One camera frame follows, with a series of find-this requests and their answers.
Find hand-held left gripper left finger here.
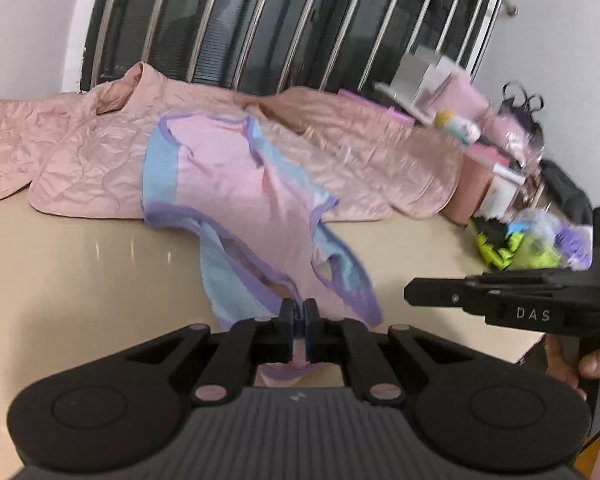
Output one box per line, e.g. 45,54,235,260
124,299,304,405

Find pink quilted jacket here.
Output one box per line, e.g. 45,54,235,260
0,61,464,223

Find white and yellow plush toy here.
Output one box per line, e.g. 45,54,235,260
433,109,482,148

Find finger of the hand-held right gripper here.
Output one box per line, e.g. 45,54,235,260
403,274,489,317

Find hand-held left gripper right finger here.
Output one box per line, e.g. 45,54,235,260
304,299,475,407

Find black scissors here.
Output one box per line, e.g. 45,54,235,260
482,81,547,161

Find black backpack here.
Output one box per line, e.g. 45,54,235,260
536,159,595,227

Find pink and blue garment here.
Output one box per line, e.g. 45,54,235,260
141,112,384,389

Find neon green and black garment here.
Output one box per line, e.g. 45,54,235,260
467,216,565,272

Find metal window grille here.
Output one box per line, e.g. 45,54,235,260
80,0,520,99

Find salmon pink storage box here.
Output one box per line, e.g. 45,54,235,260
441,152,512,226

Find stack of white boxes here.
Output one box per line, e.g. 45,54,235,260
375,45,473,112

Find plastic bag of purple things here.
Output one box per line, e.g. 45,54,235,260
509,209,594,272

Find pink and white books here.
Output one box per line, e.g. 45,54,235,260
470,144,527,185

